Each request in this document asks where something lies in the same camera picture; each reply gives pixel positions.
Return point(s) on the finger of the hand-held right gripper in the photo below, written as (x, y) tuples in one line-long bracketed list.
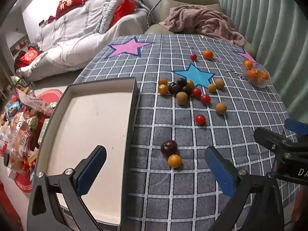
[(274, 139), (297, 127)]

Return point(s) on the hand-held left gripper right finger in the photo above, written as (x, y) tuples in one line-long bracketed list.
[(220, 170)]

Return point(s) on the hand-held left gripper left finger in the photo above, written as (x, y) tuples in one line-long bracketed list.
[(92, 170)]

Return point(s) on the white shallow box tray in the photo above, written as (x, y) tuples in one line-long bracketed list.
[(96, 125)]

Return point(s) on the yellow cherry tomato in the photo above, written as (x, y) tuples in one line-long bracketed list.
[(163, 89), (174, 161), (163, 81), (190, 83), (212, 87)]

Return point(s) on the red cherry tomato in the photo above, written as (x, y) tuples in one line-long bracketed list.
[(205, 99), (193, 56), (196, 92), (200, 119)]

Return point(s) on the dark purple plum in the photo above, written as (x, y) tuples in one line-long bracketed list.
[(174, 88), (181, 82), (187, 90), (169, 147)]

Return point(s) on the brown longan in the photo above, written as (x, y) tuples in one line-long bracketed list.
[(182, 98), (219, 83), (221, 108)]

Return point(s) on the clear plastic container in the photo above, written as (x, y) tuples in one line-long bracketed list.
[(261, 83)]

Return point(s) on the small orange tangerine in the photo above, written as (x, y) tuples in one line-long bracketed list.
[(253, 75), (248, 64), (265, 75)]

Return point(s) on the grey checked star tablecloth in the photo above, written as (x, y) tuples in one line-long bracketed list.
[(168, 130)]

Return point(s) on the pile of snack packets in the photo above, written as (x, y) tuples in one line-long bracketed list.
[(19, 130)]

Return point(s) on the red round mat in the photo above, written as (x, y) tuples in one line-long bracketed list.
[(50, 96)]

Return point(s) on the pale green curtain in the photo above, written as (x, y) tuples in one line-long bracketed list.
[(264, 28)]

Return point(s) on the loose orange tangerine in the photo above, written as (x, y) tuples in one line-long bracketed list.
[(208, 54)]

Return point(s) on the white covered sofa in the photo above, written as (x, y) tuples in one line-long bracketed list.
[(72, 45)]

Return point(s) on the red patterned cushion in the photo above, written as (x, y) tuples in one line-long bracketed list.
[(30, 55)]

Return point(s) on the pink blanket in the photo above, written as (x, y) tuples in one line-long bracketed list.
[(199, 19)]

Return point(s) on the grey striped quilt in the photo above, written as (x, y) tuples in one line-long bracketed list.
[(101, 9)]

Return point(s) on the plain red pillow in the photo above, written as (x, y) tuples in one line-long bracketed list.
[(124, 10)]

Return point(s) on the large red printed pillow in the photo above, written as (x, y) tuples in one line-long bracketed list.
[(72, 1)]

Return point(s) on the metal gooseneck holder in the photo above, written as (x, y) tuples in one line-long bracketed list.
[(157, 2)]

